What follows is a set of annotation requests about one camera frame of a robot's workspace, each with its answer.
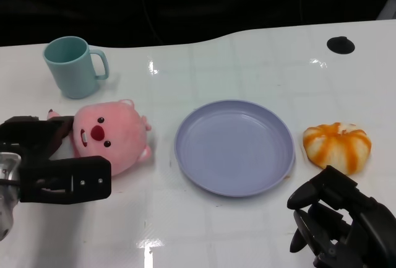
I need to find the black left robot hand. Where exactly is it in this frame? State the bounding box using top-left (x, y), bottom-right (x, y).
top-left (0, 115), bottom-right (112, 204)

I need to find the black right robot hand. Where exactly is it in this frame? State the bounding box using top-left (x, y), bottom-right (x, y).
top-left (286, 165), bottom-right (396, 268)

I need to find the pink plush beaver doll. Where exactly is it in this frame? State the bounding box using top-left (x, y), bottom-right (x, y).
top-left (46, 99), bottom-right (153, 178)

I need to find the lavender round plastic plate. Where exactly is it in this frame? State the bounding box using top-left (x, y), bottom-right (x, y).
top-left (174, 100), bottom-right (296, 197)

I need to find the orange white striped bun toy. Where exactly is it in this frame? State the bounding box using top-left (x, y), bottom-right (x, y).
top-left (302, 122), bottom-right (372, 176)

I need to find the teal plastic mug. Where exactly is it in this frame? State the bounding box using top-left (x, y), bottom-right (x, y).
top-left (42, 35), bottom-right (110, 100)

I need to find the black round table grommet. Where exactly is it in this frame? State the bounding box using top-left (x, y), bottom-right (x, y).
top-left (326, 37), bottom-right (356, 54)

